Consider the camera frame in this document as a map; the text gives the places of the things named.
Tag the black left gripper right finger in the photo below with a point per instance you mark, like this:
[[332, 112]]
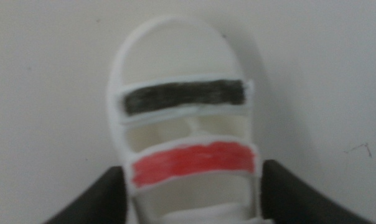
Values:
[[287, 199]]

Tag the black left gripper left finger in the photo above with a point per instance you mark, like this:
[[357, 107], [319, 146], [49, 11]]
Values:
[[101, 202]]

